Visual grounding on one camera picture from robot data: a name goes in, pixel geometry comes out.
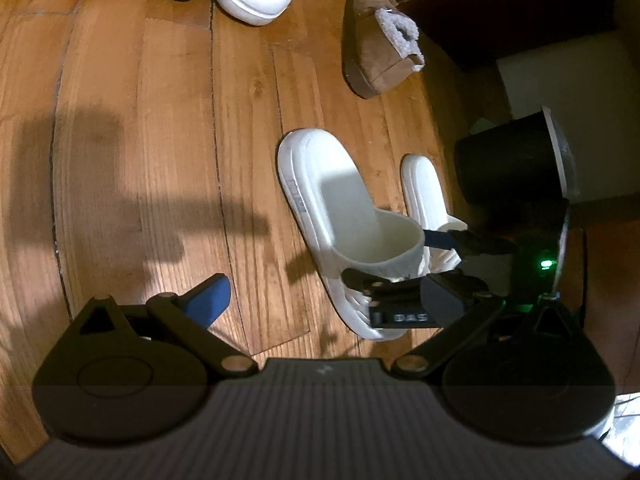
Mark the dark wooden shelf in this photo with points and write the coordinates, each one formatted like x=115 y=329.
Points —
x=500 y=0

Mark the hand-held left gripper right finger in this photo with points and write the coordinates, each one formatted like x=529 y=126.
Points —
x=442 y=302

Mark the brown fur-lined slipper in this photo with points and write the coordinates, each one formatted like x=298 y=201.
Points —
x=370 y=45

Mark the white box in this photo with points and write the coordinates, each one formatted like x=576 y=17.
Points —
x=565 y=75

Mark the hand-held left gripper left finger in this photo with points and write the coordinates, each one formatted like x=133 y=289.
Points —
x=212 y=300

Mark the cream slide sandal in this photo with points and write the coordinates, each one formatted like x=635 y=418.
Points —
x=345 y=190
x=422 y=190

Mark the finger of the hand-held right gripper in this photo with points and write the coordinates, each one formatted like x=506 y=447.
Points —
x=370 y=282
x=450 y=240

